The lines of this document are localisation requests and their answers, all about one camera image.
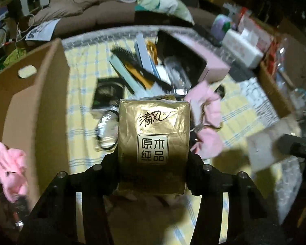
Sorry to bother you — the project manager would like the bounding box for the blue nail file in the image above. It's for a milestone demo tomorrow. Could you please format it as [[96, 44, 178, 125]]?
[[135, 34, 161, 79]]

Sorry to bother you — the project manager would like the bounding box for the gold tissue pack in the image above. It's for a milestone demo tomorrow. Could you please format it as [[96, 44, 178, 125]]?
[[117, 94, 192, 196]]

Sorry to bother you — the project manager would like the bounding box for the black moon-print case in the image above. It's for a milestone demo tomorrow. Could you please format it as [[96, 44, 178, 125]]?
[[157, 29, 208, 83]]

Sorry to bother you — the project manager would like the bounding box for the brown cardboard box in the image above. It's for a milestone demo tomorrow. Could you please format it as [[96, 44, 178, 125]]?
[[0, 38, 72, 235]]

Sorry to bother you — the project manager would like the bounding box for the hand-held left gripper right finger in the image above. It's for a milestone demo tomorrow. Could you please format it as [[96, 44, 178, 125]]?
[[185, 150, 287, 245]]

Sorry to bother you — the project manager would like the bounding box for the orange flat comb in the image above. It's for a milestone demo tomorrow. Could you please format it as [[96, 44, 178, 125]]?
[[125, 65, 153, 90]]

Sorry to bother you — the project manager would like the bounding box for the bright pink towel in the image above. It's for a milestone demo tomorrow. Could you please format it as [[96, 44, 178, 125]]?
[[0, 140, 29, 203]]

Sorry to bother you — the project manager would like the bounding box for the white tissue box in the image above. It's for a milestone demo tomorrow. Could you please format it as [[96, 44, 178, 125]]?
[[221, 29, 264, 69]]

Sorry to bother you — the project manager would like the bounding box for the brown sofa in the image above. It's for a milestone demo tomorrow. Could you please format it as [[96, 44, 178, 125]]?
[[28, 0, 212, 35]]

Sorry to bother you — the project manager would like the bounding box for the clear bottle white label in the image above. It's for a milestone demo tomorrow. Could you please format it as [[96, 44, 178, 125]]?
[[95, 108, 119, 150]]

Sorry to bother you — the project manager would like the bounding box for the white paper sheet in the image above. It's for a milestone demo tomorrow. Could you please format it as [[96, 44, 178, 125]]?
[[25, 19, 62, 41]]

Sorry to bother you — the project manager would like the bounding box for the brown blanket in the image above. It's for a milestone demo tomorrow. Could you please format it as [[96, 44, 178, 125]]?
[[34, 0, 100, 24]]

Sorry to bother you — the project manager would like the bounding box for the purple round toy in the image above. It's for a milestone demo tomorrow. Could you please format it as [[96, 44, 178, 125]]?
[[211, 14, 236, 41]]

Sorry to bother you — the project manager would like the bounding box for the orange translucent headband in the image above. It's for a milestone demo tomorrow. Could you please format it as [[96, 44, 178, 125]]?
[[146, 41, 159, 64]]

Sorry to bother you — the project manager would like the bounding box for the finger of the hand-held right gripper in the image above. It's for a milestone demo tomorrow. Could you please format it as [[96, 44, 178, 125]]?
[[278, 133, 306, 159]]

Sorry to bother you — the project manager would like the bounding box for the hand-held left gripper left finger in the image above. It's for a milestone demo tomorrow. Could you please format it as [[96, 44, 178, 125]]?
[[18, 150, 120, 245]]

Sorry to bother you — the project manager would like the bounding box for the black packet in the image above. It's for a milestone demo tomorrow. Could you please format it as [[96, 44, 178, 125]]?
[[91, 78, 125, 111]]

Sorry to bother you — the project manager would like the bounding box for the wicker basket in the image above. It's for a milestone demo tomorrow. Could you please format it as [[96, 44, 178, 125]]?
[[256, 61, 296, 119]]

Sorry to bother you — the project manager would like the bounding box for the grey patterned table cover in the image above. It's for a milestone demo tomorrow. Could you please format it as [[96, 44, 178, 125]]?
[[62, 26, 306, 210]]

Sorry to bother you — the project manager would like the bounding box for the green white printed pillow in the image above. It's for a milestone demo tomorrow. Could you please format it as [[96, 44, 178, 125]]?
[[127, 0, 195, 24]]

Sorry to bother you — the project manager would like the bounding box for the white grey cloth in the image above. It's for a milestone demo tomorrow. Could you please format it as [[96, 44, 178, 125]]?
[[246, 121, 302, 172]]

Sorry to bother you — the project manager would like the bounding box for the pink box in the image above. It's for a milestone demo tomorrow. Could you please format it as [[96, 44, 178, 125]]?
[[173, 32, 231, 82]]

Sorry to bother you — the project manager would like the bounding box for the black hairbrush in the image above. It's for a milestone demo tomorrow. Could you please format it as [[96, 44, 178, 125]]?
[[111, 45, 174, 92]]

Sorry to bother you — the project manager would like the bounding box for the yellow plaid tablecloth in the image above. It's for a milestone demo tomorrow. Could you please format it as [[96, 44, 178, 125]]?
[[64, 48, 281, 245]]

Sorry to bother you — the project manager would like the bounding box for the dusty pink cloth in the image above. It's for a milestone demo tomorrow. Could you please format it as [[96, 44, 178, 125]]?
[[184, 81, 224, 159]]

